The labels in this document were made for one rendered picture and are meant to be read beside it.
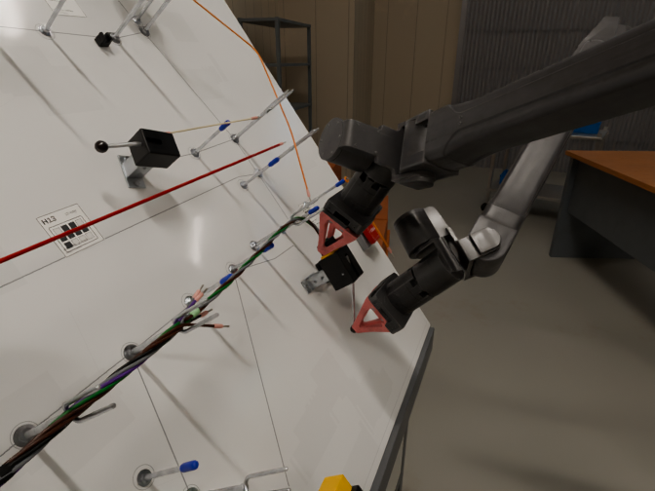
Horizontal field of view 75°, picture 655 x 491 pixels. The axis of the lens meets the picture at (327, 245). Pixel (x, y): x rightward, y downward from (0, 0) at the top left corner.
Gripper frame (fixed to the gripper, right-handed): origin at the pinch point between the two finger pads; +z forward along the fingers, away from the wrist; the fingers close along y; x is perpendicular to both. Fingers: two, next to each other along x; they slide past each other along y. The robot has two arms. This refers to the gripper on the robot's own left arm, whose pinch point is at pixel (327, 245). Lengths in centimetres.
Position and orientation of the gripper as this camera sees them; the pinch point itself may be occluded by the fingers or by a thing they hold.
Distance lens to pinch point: 70.0
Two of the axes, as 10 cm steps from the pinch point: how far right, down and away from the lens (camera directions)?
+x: 7.8, 6.2, -1.0
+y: -3.9, 3.6, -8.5
